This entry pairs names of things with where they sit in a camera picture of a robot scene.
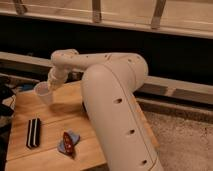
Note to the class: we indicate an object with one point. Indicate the wooden table board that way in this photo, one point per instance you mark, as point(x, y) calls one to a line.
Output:
point(66, 113)

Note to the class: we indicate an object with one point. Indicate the black white striped block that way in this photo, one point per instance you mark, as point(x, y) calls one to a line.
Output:
point(33, 133)

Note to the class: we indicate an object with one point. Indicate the grey metal rail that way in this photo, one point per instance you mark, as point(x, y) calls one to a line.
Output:
point(26, 61)

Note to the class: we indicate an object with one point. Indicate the red toy boat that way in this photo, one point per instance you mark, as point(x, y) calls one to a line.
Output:
point(68, 144)

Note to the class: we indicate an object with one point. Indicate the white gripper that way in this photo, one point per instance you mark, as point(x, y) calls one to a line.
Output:
point(56, 78)

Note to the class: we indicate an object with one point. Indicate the dark clutter pile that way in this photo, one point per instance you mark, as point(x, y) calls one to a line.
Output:
point(8, 93)

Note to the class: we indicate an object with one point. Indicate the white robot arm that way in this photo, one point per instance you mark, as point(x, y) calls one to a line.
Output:
point(107, 85)

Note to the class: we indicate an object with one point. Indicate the translucent white cup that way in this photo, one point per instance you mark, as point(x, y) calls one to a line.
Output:
point(42, 91)

